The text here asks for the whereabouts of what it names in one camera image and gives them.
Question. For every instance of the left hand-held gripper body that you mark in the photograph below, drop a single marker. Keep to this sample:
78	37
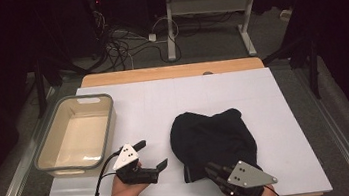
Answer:
126	157

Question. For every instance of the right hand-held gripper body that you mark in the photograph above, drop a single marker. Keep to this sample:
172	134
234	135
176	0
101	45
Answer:
245	175

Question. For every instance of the black knitted vest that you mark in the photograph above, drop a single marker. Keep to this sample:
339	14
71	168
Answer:
211	137

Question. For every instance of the beige plastic basket grey rim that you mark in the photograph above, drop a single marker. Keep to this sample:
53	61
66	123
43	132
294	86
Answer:
80	136

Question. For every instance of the white board table cover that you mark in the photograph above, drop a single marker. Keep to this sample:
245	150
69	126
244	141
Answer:
149	104

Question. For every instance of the light wooden table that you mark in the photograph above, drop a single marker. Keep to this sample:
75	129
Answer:
159	73

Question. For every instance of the grey table grommet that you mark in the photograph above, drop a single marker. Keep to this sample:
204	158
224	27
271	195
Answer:
207	73

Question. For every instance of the white power adapter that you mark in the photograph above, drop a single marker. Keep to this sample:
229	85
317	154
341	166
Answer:
152	37

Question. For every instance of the black metal stand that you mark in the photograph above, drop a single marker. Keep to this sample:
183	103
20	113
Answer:
313	71
40	91

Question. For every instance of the white-framed desk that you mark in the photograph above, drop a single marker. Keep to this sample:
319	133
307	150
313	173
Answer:
208	4

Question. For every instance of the small white box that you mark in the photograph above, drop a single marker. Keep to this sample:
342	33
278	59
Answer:
285	14

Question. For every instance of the metal floor rail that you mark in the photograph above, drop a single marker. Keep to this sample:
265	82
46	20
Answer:
347	150
15	184

